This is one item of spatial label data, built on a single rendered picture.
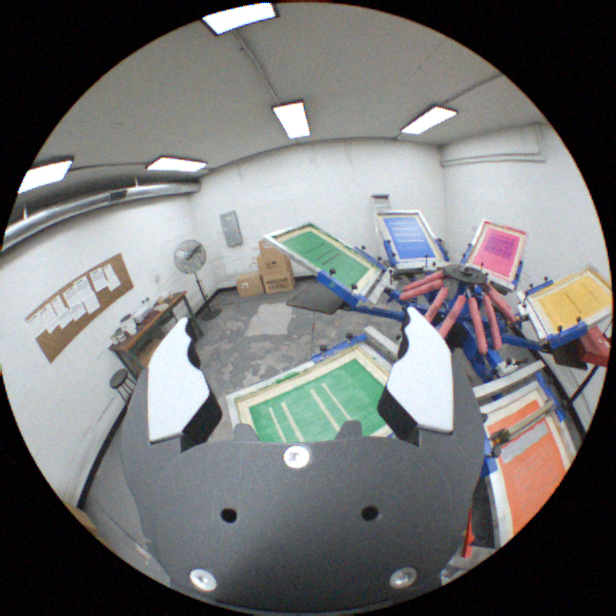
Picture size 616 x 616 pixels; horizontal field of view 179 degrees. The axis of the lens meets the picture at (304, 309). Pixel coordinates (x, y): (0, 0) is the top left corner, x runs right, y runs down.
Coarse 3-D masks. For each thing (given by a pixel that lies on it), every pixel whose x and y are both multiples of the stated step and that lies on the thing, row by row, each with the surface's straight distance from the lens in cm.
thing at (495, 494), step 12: (516, 396) 117; (540, 396) 135; (480, 408) 100; (492, 408) 104; (564, 432) 132; (564, 444) 134; (492, 480) 92; (492, 492) 93; (492, 504) 95; (492, 516) 97; (504, 516) 96; (504, 528) 97; (504, 540) 98
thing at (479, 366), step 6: (462, 336) 143; (462, 342) 139; (468, 342) 140; (462, 348) 140; (468, 348) 135; (468, 354) 135; (468, 360) 136; (480, 360) 131; (474, 366) 131; (480, 366) 128; (486, 366) 130; (480, 372) 127; (486, 378) 125; (492, 378) 126; (492, 396) 123; (498, 396) 120
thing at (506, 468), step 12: (504, 420) 109; (516, 420) 114; (492, 432) 103; (516, 456) 107; (528, 456) 112; (504, 468) 101; (504, 480) 100; (516, 492) 104; (516, 504) 104; (516, 516) 105; (516, 528) 106
